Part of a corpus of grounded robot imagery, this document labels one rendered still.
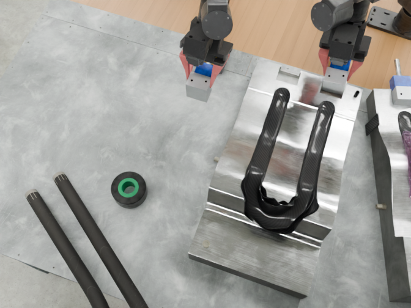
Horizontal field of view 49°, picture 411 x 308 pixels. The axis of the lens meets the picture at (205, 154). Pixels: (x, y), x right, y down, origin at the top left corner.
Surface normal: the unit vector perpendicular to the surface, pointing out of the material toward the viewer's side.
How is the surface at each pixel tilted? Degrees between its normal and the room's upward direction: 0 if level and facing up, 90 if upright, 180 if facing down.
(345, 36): 22
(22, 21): 0
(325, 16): 77
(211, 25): 63
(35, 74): 0
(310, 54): 0
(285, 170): 27
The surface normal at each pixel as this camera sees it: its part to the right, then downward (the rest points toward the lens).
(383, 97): 0.01, -0.39
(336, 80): -0.18, -0.29
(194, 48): -0.28, 0.58
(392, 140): 0.03, -0.79
